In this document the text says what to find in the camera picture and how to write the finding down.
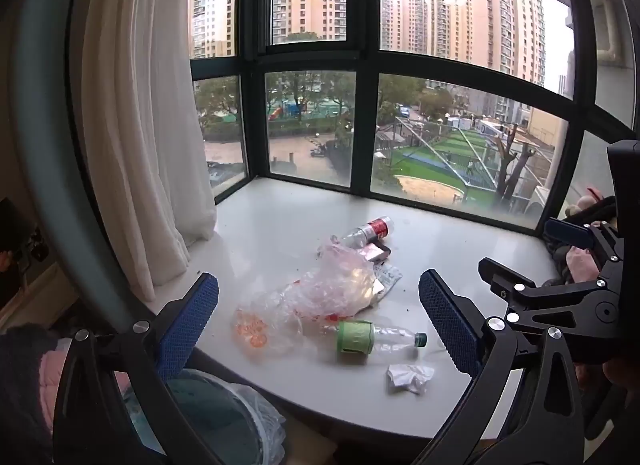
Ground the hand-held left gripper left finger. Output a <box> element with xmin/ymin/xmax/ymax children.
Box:
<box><xmin>52</xmin><ymin>272</ymin><xmax>226</xmax><ymax>465</ymax></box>

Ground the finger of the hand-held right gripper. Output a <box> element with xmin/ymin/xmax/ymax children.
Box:
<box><xmin>544</xmin><ymin>217</ymin><xmax>623</xmax><ymax>266</ymax></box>
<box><xmin>478</xmin><ymin>257</ymin><xmax>626</xmax><ymax>341</ymax></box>

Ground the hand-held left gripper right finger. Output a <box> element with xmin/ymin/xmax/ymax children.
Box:
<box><xmin>415</xmin><ymin>269</ymin><xmax>586</xmax><ymax>465</ymax></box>

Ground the silver snack wrapper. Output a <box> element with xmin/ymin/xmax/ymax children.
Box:
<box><xmin>372</xmin><ymin>262</ymin><xmax>403</xmax><ymax>294</ymax></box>

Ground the round black trash bin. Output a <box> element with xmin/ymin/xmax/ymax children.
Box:
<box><xmin>122</xmin><ymin>369</ymin><xmax>281</xmax><ymax>465</ymax></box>

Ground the green label plastic bottle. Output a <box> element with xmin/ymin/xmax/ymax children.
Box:
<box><xmin>320</xmin><ymin>320</ymin><xmax>428</xmax><ymax>363</ymax></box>

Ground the trash bin with liner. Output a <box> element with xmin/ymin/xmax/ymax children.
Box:
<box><xmin>125</xmin><ymin>369</ymin><xmax>287</xmax><ymax>465</ymax></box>

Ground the red label plastic bottle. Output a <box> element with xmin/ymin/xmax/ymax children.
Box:
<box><xmin>332</xmin><ymin>216</ymin><xmax>396</xmax><ymax>250</ymax></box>

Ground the clear plastic bag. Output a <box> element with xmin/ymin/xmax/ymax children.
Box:
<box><xmin>235</xmin><ymin>240</ymin><xmax>386</xmax><ymax>361</ymax></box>

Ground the pink plush toy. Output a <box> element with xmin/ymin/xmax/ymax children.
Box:
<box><xmin>565</xmin><ymin>187</ymin><xmax>616</xmax><ymax>226</ymax></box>

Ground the pink cloth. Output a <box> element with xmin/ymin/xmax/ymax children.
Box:
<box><xmin>550</xmin><ymin>240</ymin><xmax>608</xmax><ymax>291</ymax></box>

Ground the small crumpled white tissue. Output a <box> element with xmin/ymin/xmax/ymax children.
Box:
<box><xmin>386</xmin><ymin>364</ymin><xmax>436</xmax><ymax>395</ymax></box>

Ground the pink box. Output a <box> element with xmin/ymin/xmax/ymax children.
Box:
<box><xmin>357</xmin><ymin>240</ymin><xmax>392</xmax><ymax>263</ymax></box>

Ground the pink padded jacket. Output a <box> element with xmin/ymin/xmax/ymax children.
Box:
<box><xmin>40</xmin><ymin>337</ymin><xmax>131</xmax><ymax>426</ymax></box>

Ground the grey fuzzy blanket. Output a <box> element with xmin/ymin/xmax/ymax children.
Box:
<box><xmin>0</xmin><ymin>322</ymin><xmax>68</xmax><ymax>465</ymax></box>

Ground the white curtain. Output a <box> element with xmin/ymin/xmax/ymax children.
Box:
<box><xmin>80</xmin><ymin>0</ymin><xmax>218</xmax><ymax>303</ymax></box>

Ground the dark window frame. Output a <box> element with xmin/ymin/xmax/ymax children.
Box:
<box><xmin>67</xmin><ymin>0</ymin><xmax>640</xmax><ymax>236</ymax></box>

